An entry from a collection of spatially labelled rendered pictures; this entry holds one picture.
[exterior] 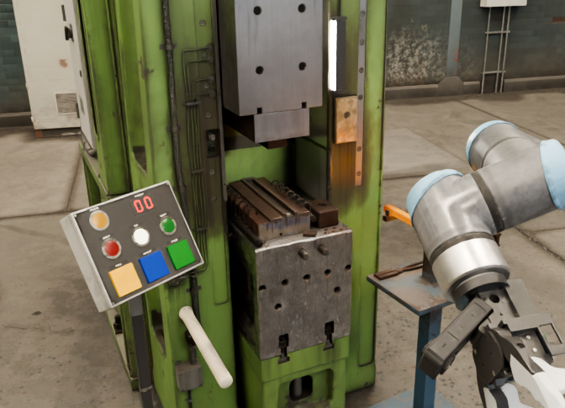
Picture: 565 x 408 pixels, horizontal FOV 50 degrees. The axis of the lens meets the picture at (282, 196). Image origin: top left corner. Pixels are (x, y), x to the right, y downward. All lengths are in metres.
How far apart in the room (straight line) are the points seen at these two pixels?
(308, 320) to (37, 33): 5.56
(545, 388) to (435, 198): 0.28
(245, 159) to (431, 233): 1.78
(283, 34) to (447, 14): 6.96
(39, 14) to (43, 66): 0.55
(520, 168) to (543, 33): 8.85
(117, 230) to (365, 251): 1.15
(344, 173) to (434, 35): 6.55
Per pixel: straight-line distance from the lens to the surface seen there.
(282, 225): 2.14
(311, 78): 2.04
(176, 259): 1.85
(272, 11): 1.96
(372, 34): 2.32
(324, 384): 2.58
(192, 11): 2.02
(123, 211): 1.81
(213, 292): 2.32
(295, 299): 2.23
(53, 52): 7.29
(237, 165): 2.54
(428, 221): 0.84
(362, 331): 2.76
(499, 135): 0.96
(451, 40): 8.93
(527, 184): 0.85
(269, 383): 2.39
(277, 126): 2.02
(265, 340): 2.26
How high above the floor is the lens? 1.82
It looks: 21 degrees down
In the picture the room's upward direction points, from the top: 1 degrees counter-clockwise
